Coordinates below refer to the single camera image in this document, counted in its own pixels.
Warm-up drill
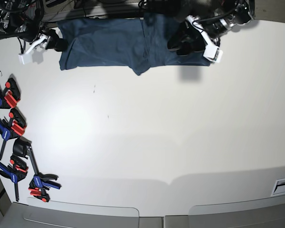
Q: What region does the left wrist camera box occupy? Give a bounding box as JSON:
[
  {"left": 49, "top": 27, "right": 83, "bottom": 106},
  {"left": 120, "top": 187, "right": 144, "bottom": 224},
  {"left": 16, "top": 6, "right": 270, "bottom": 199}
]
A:
[{"left": 203, "top": 44, "right": 223, "bottom": 63}]

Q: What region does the blue red bar clamp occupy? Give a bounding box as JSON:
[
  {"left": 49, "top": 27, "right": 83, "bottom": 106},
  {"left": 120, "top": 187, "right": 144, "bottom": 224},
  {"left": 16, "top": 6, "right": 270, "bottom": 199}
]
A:
[
  {"left": 0, "top": 77, "right": 21, "bottom": 109},
  {"left": 0, "top": 154, "right": 28, "bottom": 202},
  {"left": 0, "top": 108, "right": 27, "bottom": 161}
]

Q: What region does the white label slot plate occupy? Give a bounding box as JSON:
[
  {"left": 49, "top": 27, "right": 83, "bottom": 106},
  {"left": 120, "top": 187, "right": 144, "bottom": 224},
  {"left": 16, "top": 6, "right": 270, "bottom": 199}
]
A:
[{"left": 271, "top": 178, "right": 285, "bottom": 197}]

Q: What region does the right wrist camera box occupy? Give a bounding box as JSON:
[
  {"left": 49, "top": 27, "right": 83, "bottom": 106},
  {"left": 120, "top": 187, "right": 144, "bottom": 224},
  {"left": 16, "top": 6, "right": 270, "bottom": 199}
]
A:
[{"left": 18, "top": 50, "right": 44, "bottom": 65}]

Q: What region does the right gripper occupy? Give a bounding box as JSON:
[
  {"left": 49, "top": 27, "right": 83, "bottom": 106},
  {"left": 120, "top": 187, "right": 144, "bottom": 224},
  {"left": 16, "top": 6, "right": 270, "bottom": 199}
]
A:
[{"left": 25, "top": 31, "right": 68, "bottom": 55}]

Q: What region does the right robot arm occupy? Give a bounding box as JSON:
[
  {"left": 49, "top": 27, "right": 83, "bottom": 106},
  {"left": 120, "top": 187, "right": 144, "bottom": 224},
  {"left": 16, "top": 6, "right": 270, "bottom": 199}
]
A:
[{"left": 0, "top": 0, "right": 68, "bottom": 57}]

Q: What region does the long black bar clamp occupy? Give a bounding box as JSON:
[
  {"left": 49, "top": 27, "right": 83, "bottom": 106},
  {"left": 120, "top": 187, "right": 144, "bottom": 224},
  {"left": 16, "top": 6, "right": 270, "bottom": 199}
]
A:
[{"left": 13, "top": 138, "right": 61, "bottom": 202}]

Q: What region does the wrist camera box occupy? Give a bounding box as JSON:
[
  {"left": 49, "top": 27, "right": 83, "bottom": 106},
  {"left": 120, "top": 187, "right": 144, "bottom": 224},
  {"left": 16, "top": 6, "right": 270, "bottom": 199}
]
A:
[
  {"left": 203, "top": 44, "right": 223, "bottom": 63},
  {"left": 18, "top": 50, "right": 44, "bottom": 65}
]

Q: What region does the top blue red bar clamp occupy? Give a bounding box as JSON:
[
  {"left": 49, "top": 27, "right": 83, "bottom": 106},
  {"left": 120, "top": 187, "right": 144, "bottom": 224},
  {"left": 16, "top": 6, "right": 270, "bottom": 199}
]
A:
[{"left": 0, "top": 77, "right": 21, "bottom": 109}]

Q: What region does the dark blue T-shirt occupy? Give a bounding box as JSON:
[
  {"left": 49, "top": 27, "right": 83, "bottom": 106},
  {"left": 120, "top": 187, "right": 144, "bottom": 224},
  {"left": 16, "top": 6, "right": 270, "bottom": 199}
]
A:
[{"left": 57, "top": 13, "right": 210, "bottom": 76}]

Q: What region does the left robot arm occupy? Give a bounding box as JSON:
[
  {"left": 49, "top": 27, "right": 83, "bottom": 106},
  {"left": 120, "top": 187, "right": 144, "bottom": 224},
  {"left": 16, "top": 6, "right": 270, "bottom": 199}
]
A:
[{"left": 167, "top": 0, "right": 255, "bottom": 63}]

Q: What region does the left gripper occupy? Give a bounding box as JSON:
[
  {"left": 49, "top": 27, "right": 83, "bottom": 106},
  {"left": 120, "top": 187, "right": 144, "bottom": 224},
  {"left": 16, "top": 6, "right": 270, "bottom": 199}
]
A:
[{"left": 167, "top": 15, "right": 220, "bottom": 56}]

